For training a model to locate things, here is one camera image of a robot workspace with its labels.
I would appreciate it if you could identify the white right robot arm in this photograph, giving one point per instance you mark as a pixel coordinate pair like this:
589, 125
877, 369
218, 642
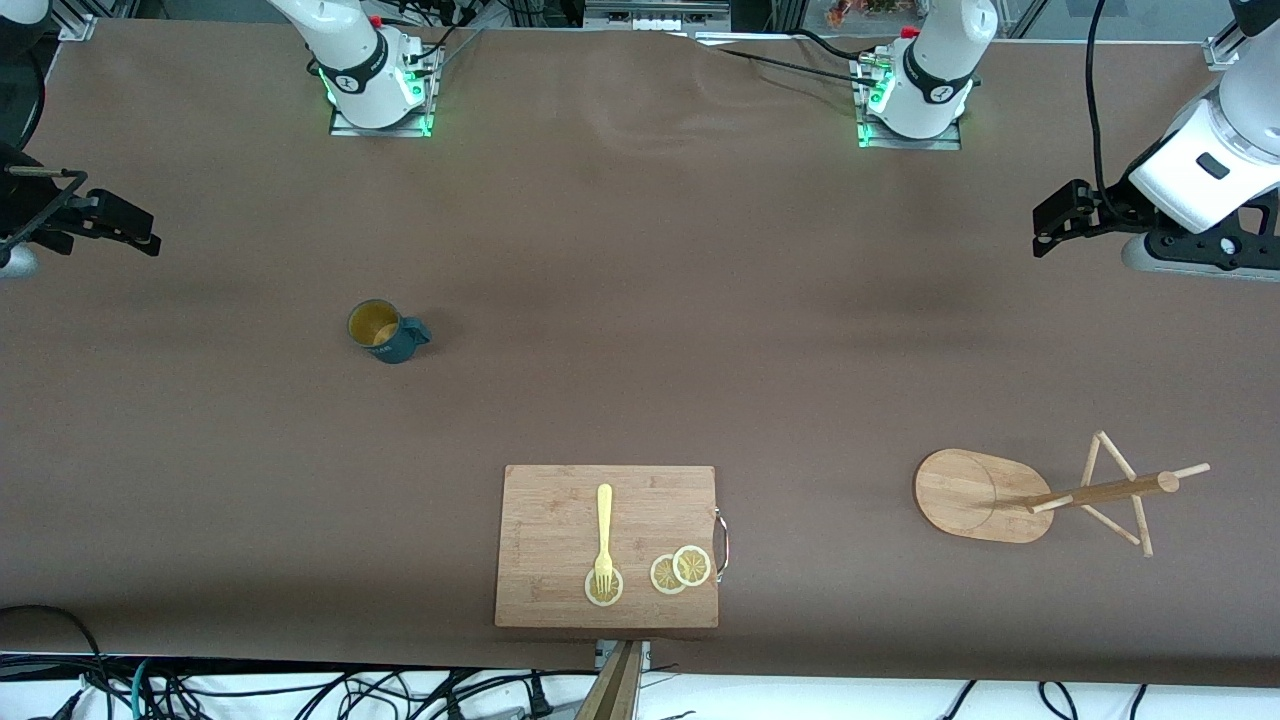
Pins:
350, 40

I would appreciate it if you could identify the yellow plastic fork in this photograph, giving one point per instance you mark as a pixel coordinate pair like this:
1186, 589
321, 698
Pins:
604, 520

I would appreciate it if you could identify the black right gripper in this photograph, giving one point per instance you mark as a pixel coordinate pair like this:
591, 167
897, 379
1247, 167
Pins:
22, 208

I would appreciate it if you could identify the wooden post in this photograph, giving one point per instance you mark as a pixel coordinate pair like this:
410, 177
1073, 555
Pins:
612, 690

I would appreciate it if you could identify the white power strip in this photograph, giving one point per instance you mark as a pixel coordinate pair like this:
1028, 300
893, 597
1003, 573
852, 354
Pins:
655, 15

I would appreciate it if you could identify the teal mug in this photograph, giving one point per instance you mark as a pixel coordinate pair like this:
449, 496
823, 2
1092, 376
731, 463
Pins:
385, 335

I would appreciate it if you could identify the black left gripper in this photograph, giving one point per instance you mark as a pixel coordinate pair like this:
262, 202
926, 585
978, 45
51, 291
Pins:
1108, 207

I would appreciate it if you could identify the lemon slice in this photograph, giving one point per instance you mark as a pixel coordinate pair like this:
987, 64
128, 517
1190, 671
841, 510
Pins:
591, 592
692, 565
662, 577

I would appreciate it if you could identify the wooden mug rack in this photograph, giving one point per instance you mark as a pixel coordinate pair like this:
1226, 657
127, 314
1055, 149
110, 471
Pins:
970, 495

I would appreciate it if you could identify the metal post bracket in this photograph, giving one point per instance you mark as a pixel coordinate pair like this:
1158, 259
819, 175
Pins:
603, 652

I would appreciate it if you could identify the brown table cover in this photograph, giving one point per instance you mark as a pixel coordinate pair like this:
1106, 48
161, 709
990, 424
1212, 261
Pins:
640, 300

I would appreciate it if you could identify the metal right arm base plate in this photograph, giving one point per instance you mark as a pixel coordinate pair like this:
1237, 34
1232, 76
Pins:
380, 130

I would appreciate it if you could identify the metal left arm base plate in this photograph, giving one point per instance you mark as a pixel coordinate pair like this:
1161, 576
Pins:
905, 142

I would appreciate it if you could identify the bamboo cutting board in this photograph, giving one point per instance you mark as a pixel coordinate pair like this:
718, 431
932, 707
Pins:
560, 520

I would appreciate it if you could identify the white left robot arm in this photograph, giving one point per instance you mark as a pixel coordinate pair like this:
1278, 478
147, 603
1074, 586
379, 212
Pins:
940, 50

